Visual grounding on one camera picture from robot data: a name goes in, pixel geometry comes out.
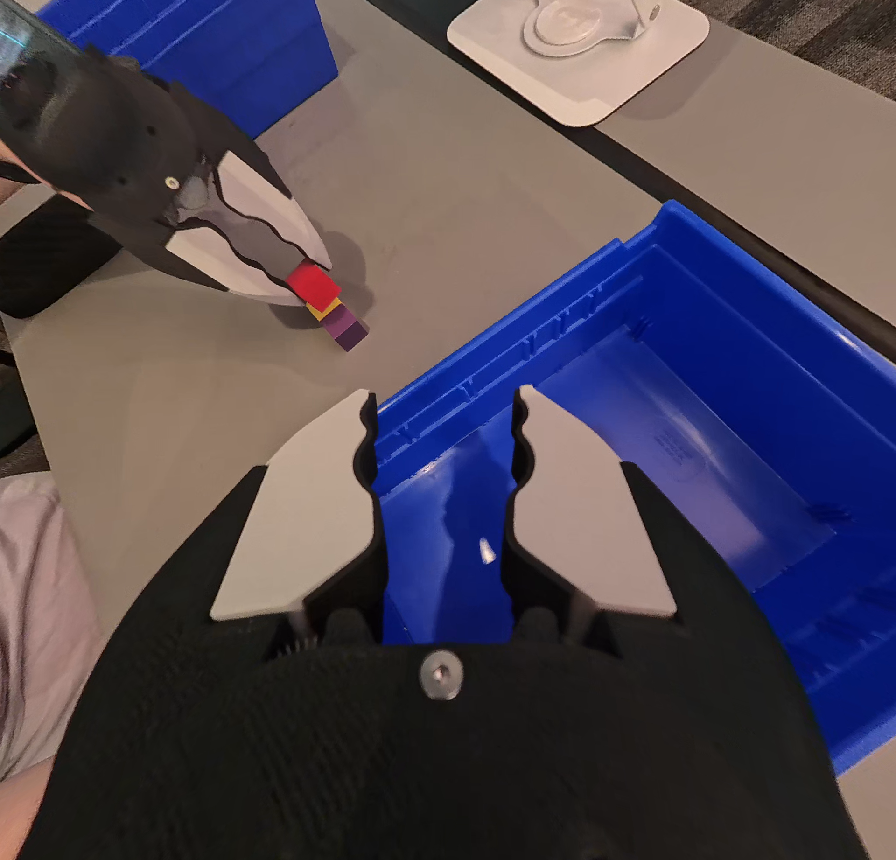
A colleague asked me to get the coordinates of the white board stand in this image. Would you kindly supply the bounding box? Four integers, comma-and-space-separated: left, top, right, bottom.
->
447, 0, 711, 128

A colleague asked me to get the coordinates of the person's left hand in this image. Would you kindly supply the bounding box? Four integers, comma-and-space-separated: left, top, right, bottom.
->
0, 138, 93, 216

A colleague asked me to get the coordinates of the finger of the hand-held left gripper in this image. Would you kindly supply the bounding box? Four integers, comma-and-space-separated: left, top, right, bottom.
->
212, 148, 334, 274
164, 219, 310, 309

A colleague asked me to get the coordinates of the person's light grey clothing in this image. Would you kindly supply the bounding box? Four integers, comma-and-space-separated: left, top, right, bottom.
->
0, 474, 106, 780

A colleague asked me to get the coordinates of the purple cube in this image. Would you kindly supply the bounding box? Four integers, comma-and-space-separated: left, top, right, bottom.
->
320, 306, 371, 353

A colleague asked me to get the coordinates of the red cube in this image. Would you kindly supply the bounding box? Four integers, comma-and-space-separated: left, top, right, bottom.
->
285, 257, 341, 314

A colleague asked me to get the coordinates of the blue plastic bin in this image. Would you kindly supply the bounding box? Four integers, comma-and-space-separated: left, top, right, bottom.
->
371, 198, 896, 778
36, 0, 339, 140

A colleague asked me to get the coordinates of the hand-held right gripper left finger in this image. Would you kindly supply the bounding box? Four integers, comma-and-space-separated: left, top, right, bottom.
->
210, 387, 389, 637

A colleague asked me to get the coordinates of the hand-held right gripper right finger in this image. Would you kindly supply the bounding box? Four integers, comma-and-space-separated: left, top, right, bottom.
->
501, 384, 679, 638

